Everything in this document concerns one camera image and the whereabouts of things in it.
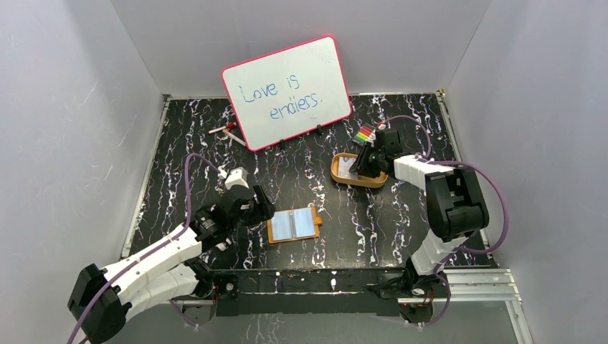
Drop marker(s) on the white marker brown tip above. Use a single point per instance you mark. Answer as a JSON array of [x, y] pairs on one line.
[[234, 137]]

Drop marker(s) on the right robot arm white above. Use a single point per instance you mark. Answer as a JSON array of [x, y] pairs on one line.
[[455, 205]]

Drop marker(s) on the pink framed whiteboard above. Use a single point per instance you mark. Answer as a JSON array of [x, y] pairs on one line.
[[287, 93]]

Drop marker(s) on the orange leather card holder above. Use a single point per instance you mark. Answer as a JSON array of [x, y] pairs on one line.
[[294, 224]]

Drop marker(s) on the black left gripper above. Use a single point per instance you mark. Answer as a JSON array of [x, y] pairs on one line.
[[259, 206]]

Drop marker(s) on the credit card in tray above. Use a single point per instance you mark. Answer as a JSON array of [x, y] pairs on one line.
[[344, 167]]

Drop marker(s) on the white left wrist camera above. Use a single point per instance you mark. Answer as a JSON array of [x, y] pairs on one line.
[[234, 177]]

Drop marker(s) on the orange oval tray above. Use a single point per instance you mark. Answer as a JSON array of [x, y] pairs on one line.
[[361, 181]]

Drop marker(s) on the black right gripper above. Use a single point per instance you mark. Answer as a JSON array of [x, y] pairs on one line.
[[361, 158]]

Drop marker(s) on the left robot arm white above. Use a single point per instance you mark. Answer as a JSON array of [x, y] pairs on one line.
[[104, 299]]

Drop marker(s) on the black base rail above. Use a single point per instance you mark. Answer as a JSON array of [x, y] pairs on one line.
[[379, 291]]

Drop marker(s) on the white marker red cap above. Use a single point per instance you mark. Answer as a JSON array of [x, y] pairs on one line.
[[224, 127]]

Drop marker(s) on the pack of coloured markers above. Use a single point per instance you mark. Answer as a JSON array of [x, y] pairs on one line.
[[365, 134]]

